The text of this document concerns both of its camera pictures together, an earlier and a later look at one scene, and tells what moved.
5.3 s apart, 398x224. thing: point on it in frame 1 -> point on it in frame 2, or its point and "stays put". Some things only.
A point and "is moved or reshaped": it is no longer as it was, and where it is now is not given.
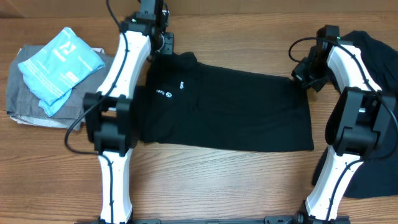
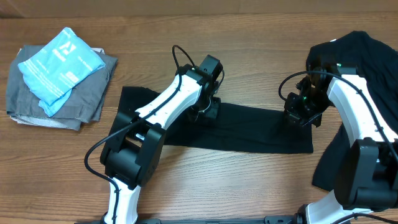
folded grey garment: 21,102 stays put
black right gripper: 296,74 -> 293,116
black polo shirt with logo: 185,103 is moved or reshaped
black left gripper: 168,48 -> 213,111
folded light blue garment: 51,73 stays put
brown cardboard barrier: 83,8 stays put
